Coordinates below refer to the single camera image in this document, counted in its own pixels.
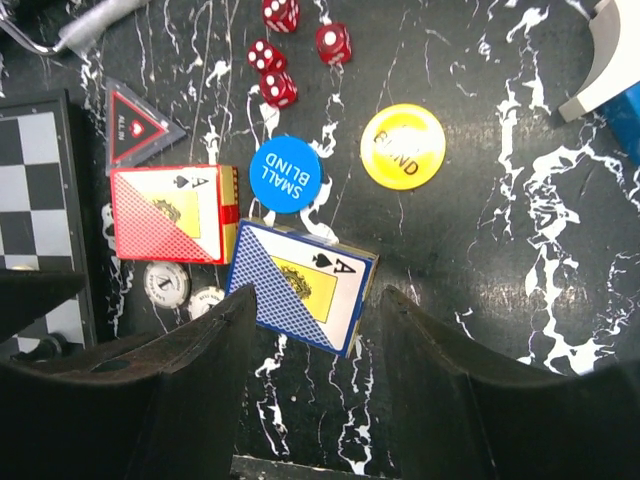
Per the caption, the white loose poker chip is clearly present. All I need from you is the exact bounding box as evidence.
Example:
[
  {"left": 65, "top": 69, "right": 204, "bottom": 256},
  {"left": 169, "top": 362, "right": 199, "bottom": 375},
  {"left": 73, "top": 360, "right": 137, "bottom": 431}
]
[
  {"left": 187, "top": 286, "right": 225, "bottom": 320},
  {"left": 143, "top": 261, "right": 191, "bottom": 309}
]

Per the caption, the black poker set case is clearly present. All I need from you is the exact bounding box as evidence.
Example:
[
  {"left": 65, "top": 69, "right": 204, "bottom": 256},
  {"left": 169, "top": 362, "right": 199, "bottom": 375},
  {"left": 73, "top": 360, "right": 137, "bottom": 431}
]
[{"left": 0, "top": 0, "right": 151, "bottom": 57}]

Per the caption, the triangular all-in marker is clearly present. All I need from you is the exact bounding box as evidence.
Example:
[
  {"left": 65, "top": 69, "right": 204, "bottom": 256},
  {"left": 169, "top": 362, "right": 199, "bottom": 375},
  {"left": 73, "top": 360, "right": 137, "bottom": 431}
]
[{"left": 105, "top": 77, "right": 186, "bottom": 177}]

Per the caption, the black white chess board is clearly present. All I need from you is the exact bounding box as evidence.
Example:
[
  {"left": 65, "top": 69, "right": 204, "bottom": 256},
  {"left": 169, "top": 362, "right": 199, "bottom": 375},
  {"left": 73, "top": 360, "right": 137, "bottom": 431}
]
[{"left": 0, "top": 88, "right": 99, "bottom": 362}]

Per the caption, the black chess piece right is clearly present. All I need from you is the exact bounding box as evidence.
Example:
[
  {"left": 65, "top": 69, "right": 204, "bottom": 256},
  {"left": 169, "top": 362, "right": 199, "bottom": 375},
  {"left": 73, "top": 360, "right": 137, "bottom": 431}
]
[{"left": 17, "top": 334, "right": 67, "bottom": 362}]

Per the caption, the white and blue block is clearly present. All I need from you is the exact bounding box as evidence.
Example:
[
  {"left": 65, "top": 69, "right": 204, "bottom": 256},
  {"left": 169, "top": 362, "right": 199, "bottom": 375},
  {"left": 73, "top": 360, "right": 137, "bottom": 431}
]
[{"left": 559, "top": 1, "right": 639, "bottom": 164}]

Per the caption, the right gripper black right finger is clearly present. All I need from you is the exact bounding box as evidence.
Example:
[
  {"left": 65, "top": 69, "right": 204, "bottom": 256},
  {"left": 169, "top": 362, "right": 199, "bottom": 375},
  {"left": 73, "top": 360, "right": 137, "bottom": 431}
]
[{"left": 380, "top": 286, "right": 639, "bottom": 479}]

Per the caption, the blue playing card deck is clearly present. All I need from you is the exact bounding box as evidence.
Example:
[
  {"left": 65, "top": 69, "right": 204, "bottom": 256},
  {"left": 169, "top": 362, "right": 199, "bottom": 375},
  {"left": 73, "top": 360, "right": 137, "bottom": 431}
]
[{"left": 226, "top": 218, "right": 379, "bottom": 358}]

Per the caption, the red die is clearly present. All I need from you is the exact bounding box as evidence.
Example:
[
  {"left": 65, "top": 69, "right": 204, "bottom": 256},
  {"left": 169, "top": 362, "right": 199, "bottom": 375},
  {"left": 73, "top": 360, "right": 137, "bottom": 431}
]
[
  {"left": 247, "top": 39, "right": 287, "bottom": 75},
  {"left": 261, "top": 0, "right": 300, "bottom": 33},
  {"left": 259, "top": 71, "right": 297, "bottom": 108},
  {"left": 315, "top": 23, "right": 352, "bottom": 65}
]

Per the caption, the blue small blind button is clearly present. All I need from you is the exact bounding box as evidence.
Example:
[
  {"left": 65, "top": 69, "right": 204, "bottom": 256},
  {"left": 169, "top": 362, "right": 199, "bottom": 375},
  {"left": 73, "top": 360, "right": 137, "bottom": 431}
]
[{"left": 249, "top": 136, "right": 323, "bottom": 214}]

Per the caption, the yellow big blind button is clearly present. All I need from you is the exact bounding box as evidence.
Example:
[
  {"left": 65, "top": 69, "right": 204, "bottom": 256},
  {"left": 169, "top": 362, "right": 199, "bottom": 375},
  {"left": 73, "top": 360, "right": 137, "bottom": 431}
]
[{"left": 360, "top": 103, "right": 446, "bottom": 191}]

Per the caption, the red playing card deck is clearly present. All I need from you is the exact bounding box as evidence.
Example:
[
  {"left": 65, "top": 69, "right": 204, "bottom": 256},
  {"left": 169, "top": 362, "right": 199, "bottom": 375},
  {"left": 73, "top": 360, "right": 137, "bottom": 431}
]
[{"left": 110, "top": 164, "right": 240, "bottom": 265}]

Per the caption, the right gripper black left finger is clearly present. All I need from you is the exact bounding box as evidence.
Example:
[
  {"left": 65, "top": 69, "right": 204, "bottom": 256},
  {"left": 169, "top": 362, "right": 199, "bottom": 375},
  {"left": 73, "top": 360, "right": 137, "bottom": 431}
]
[{"left": 1, "top": 286, "right": 257, "bottom": 479}]

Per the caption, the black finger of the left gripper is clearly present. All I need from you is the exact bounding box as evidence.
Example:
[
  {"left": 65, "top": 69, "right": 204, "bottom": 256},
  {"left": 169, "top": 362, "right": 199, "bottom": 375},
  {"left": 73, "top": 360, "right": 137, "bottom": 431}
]
[{"left": 1, "top": 269, "right": 85, "bottom": 342}]

